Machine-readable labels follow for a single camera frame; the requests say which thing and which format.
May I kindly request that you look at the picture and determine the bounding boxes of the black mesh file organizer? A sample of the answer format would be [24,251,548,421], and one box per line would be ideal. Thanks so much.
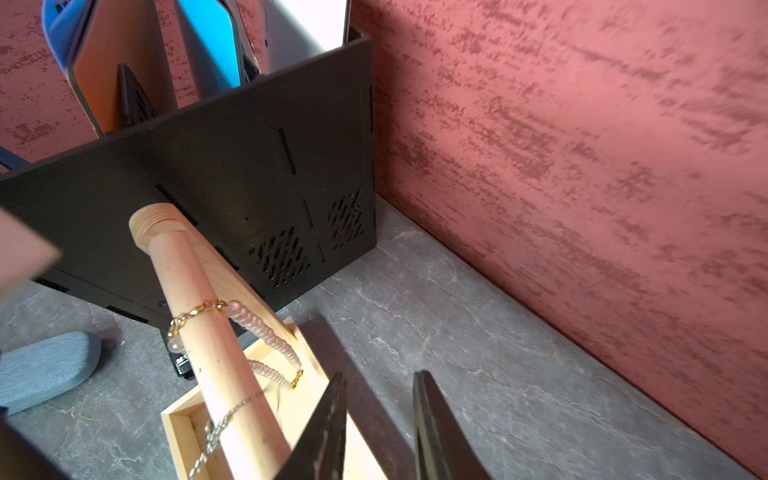
[1,30,376,328]

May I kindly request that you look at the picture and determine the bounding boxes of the pearl bead necklace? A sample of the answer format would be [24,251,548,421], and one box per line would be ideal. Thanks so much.
[166,298,305,391]

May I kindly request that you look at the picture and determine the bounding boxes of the teal folder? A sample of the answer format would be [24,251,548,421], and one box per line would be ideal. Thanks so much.
[175,0,245,100]

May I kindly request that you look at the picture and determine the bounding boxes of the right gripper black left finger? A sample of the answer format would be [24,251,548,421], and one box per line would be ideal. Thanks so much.
[275,373,347,480]

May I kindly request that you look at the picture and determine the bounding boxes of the thin silver chain necklace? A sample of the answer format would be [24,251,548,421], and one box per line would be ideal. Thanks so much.
[187,386,271,480]

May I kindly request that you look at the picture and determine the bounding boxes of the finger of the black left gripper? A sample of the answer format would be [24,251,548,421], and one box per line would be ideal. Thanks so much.
[1,208,61,297]

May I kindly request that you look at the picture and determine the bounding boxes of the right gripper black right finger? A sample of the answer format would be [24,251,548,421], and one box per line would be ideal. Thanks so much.
[413,370,490,480]

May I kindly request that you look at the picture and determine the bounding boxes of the white grey folder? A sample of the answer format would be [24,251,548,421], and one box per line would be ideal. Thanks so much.
[259,0,351,74]

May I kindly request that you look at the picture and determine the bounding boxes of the wooden jewelry display stand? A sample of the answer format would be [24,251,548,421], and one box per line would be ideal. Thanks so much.
[129,203,385,479]

